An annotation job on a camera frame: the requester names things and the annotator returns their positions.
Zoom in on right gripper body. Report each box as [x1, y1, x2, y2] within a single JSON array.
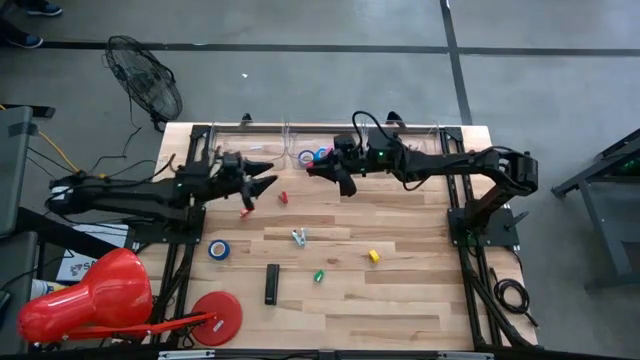
[[336, 144, 374, 178]]

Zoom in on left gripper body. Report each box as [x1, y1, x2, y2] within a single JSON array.
[[216, 151, 248, 194]]

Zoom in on clear plastic bin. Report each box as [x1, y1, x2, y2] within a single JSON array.
[[285, 122, 365, 171], [209, 124, 289, 171], [362, 122, 444, 169]]

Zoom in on dark blue tape roll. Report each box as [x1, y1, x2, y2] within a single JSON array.
[[207, 239, 232, 262]]

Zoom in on long black stapler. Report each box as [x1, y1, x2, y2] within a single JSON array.
[[264, 263, 281, 306]]

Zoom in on black floor fan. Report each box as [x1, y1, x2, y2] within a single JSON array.
[[103, 34, 184, 134]]

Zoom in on red desk lamp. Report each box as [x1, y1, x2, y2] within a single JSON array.
[[17, 247, 244, 348]]

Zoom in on white printed box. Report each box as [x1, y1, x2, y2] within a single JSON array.
[[55, 224, 134, 284]]

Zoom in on white plastic bottle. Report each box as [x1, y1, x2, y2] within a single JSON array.
[[30, 278, 69, 300]]

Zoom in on grey storage case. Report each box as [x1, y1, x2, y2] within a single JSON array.
[[0, 232, 40, 354], [0, 103, 56, 239]]

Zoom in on person's blue shoe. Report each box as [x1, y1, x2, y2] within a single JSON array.
[[4, 30, 45, 50], [24, 2, 65, 17]]

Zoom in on grey metal cart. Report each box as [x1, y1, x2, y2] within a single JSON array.
[[551, 127, 640, 294]]

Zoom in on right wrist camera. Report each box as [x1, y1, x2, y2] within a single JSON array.
[[333, 133, 357, 154]]

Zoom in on yellow power cable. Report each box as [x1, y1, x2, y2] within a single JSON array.
[[0, 103, 107, 181]]

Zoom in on grey metal mounting rail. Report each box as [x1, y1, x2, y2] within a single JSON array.
[[157, 348, 496, 360]]

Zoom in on coiled black cable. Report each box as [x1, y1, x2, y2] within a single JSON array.
[[488, 267, 540, 329]]

